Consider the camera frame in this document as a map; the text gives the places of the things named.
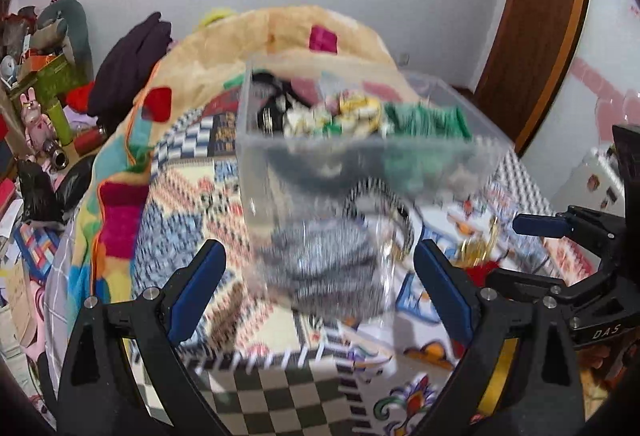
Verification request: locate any yellow white hair tie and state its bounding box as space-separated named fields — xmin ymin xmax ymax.
xmin=285 ymin=93 xmax=386 ymax=137

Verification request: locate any green cylinder can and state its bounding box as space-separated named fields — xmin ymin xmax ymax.
xmin=45 ymin=98 xmax=73 ymax=147

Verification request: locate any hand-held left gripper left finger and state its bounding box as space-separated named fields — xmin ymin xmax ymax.
xmin=56 ymin=239 xmax=228 ymax=436

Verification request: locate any pink rabbit toy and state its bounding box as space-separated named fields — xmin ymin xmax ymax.
xmin=20 ymin=88 xmax=53 ymax=149

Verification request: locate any red scrunchie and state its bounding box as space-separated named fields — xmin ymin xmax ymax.
xmin=465 ymin=261 xmax=506 ymax=287

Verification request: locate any colourful patchwork fleece blanket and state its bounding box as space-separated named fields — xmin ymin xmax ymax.
xmin=65 ymin=5 xmax=401 ymax=312

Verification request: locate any black white checkered headband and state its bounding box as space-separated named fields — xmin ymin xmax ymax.
xmin=342 ymin=176 xmax=416 ymax=254

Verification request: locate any white refrigerator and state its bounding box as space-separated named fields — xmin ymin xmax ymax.
xmin=552 ymin=143 xmax=626 ymax=217

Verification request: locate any red thermos bottle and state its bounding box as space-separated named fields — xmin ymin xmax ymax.
xmin=74 ymin=127 xmax=108 ymax=154

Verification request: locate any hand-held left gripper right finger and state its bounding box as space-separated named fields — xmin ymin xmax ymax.
xmin=414 ymin=239 xmax=587 ymax=436

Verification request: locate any grey striped cloth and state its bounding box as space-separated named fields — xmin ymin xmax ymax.
xmin=267 ymin=221 xmax=388 ymax=317

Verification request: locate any black hair accessory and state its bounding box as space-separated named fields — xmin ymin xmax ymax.
xmin=250 ymin=72 xmax=301 ymax=133

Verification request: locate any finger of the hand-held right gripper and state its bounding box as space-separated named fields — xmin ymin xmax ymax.
xmin=485 ymin=261 xmax=622 ymax=313
xmin=513 ymin=205 xmax=627 ymax=263

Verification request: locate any green cardboard box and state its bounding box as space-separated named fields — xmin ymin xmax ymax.
xmin=10 ymin=55 xmax=81 ymax=109

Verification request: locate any wooden door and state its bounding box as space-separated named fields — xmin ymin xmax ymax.
xmin=472 ymin=0 xmax=596 ymax=156

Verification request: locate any black plastic bag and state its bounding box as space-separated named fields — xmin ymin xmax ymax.
xmin=17 ymin=156 xmax=96 ymax=224

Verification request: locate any gold bangle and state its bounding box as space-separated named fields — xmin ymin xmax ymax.
xmin=457 ymin=216 xmax=501 ymax=264

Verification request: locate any patterned printed blanket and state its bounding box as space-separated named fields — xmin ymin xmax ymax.
xmin=127 ymin=81 xmax=603 ymax=436

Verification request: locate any clear plastic storage box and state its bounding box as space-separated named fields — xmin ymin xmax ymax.
xmin=234 ymin=55 xmax=517 ymax=323

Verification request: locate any green scrunchie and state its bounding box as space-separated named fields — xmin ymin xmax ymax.
xmin=382 ymin=101 xmax=473 ymax=142

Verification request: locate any dark purple clothing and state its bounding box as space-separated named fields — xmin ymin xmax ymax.
xmin=87 ymin=12 xmax=173 ymax=118

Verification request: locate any grey plush toy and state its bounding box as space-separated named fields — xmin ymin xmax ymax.
xmin=36 ymin=0 xmax=92 ymax=67

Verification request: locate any yellow green plush toy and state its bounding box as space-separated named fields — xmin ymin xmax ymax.
xmin=197 ymin=7 xmax=238 ymax=29

